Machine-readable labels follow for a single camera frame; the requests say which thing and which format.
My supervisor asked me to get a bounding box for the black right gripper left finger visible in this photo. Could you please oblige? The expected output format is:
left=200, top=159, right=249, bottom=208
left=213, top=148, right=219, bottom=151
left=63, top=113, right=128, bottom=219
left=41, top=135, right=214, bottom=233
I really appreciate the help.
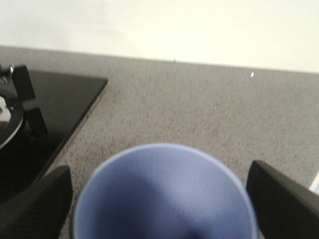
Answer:
left=0, top=165, right=73, bottom=239

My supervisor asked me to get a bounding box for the black glass gas cooktop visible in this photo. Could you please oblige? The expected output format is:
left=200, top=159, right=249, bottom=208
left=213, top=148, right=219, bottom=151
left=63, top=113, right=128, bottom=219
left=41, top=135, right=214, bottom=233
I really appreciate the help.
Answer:
left=0, top=71, right=108, bottom=202

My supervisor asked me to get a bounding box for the black pot support grate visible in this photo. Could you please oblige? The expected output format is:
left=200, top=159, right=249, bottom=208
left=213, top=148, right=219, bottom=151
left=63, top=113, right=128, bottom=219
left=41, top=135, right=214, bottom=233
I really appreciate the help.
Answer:
left=0, top=64, right=48, bottom=149

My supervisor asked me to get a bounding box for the light blue ribbed cup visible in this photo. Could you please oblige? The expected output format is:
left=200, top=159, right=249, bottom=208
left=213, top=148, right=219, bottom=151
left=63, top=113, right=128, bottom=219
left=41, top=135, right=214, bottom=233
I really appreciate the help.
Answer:
left=70, top=143, right=259, bottom=239

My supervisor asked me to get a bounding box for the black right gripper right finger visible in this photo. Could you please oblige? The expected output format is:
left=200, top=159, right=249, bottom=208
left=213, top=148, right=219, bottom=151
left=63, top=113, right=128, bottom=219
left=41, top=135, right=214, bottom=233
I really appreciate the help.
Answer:
left=246, top=160, right=319, bottom=239

